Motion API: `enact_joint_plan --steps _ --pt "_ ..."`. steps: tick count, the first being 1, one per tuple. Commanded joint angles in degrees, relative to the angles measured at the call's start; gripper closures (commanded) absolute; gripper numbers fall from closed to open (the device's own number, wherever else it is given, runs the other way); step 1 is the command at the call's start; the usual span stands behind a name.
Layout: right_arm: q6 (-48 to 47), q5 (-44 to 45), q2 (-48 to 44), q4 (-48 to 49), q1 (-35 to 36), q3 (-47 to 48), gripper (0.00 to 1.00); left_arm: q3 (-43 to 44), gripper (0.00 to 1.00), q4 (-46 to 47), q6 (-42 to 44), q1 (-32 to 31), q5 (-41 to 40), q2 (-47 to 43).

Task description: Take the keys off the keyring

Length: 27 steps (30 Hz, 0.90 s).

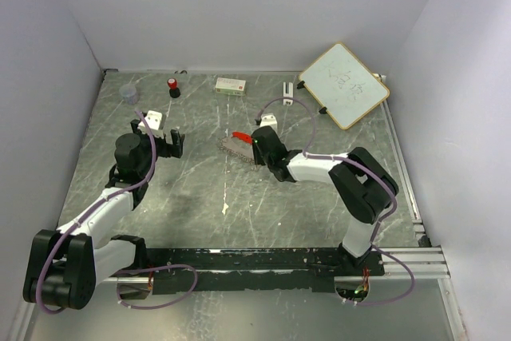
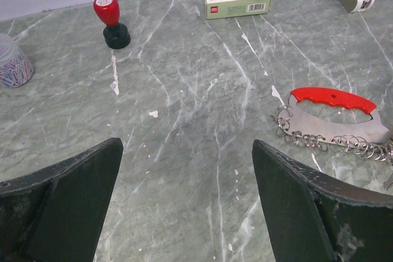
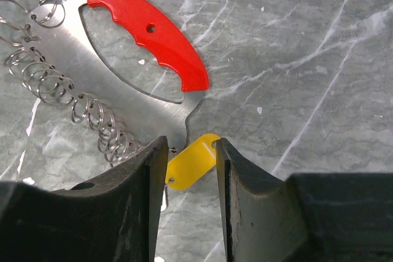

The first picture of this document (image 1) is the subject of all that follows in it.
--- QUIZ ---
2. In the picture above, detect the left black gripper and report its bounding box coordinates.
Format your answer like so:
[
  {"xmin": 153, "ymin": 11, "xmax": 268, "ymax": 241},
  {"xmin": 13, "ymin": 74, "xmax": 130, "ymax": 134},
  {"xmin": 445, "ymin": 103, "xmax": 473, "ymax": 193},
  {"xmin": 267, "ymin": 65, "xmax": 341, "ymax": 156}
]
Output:
[{"xmin": 130, "ymin": 119, "xmax": 184, "ymax": 176}]

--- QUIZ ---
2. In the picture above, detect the saw keychain with red handle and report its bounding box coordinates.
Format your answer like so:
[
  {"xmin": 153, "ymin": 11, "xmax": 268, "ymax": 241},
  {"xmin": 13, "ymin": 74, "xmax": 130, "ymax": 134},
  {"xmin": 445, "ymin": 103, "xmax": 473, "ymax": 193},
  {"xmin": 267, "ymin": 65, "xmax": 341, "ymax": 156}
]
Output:
[{"xmin": 220, "ymin": 131, "xmax": 255, "ymax": 164}]

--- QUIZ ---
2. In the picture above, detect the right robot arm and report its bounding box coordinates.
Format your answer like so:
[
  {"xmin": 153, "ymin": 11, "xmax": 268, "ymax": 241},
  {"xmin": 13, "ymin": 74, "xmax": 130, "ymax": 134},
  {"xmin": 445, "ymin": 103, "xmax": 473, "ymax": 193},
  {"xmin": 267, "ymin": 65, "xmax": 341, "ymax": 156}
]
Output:
[{"xmin": 252, "ymin": 126, "xmax": 399, "ymax": 276}]

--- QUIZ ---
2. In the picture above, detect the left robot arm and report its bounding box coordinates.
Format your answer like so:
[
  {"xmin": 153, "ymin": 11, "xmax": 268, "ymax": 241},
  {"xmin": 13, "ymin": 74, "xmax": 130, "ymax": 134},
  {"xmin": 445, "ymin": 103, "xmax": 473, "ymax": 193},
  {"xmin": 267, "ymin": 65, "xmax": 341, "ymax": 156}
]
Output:
[{"xmin": 22, "ymin": 110, "xmax": 184, "ymax": 314}]

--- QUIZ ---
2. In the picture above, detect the red black stamp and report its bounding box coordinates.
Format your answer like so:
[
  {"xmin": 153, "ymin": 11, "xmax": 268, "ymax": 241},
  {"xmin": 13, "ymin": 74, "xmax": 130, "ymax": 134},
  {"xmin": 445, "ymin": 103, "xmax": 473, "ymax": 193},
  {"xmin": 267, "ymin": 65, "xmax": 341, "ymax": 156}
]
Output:
[{"xmin": 167, "ymin": 77, "xmax": 180, "ymax": 98}]

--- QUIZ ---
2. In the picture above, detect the white rectangular clip device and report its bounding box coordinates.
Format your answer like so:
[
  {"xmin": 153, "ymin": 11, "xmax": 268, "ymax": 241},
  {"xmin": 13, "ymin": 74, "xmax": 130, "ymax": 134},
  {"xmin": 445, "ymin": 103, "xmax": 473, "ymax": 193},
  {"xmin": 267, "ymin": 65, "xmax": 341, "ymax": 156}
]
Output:
[{"xmin": 283, "ymin": 82, "xmax": 294, "ymax": 106}]

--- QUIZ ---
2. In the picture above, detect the clear plastic cup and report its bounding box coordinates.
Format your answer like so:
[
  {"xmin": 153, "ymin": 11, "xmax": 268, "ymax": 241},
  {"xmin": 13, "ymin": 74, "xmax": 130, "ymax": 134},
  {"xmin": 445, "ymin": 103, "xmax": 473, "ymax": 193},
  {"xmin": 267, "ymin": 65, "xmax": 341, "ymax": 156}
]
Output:
[{"xmin": 119, "ymin": 84, "xmax": 139, "ymax": 105}]

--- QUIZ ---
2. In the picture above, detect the white green cardboard box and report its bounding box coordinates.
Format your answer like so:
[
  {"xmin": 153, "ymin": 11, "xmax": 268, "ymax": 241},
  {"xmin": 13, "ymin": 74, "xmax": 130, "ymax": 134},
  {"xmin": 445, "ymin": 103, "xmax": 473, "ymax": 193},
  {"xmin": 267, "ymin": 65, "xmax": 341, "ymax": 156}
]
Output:
[{"xmin": 215, "ymin": 77, "xmax": 246, "ymax": 96}]

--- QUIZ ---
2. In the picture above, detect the black base bar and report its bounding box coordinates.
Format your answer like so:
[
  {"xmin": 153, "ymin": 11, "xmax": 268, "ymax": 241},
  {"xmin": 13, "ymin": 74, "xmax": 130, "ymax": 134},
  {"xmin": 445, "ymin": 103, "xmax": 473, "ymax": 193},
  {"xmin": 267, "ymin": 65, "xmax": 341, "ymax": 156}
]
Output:
[{"xmin": 148, "ymin": 248, "xmax": 384, "ymax": 295}]

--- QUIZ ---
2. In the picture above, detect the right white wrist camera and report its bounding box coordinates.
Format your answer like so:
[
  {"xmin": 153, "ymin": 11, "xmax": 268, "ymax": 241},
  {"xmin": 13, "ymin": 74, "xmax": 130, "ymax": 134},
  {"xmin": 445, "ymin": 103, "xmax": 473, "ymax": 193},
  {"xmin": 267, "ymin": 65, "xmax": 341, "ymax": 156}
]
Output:
[{"xmin": 259, "ymin": 113, "xmax": 278, "ymax": 133}]

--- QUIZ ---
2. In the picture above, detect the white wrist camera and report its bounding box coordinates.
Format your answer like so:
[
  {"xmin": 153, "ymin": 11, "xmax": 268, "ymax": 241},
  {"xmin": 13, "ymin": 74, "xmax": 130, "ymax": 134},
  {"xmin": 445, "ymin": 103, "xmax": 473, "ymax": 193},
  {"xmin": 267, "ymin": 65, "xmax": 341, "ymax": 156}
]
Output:
[
  {"xmin": 145, "ymin": 110, "xmax": 165, "ymax": 137},
  {"xmin": 259, "ymin": 113, "xmax": 278, "ymax": 133}
]

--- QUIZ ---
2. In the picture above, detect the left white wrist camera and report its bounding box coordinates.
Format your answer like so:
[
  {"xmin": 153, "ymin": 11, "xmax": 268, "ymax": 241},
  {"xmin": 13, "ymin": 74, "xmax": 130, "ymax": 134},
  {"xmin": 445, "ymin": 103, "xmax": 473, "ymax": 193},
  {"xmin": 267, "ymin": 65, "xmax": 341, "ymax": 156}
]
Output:
[{"xmin": 145, "ymin": 110, "xmax": 165, "ymax": 137}]

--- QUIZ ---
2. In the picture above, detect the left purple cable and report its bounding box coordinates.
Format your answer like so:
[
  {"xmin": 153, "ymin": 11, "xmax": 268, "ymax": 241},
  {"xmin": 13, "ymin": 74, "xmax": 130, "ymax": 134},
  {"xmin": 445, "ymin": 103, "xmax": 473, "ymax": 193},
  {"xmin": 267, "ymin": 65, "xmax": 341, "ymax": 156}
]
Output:
[{"xmin": 34, "ymin": 109, "xmax": 199, "ymax": 314}]

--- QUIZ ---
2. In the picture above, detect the small whiteboard with wooden frame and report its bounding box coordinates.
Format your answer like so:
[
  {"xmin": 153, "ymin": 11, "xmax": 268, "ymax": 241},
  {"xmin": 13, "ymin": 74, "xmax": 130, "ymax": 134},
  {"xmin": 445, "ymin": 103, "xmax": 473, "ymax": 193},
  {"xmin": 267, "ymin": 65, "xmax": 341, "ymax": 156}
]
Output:
[{"xmin": 299, "ymin": 42, "xmax": 390, "ymax": 130}]

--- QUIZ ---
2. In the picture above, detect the aluminium rail frame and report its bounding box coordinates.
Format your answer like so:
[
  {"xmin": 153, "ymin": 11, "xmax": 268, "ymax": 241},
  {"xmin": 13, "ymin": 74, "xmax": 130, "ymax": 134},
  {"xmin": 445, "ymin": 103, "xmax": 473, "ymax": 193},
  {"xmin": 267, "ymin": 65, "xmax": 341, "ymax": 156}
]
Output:
[{"xmin": 374, "ymin": 73, "xmax": 450, "ymax": 280}]

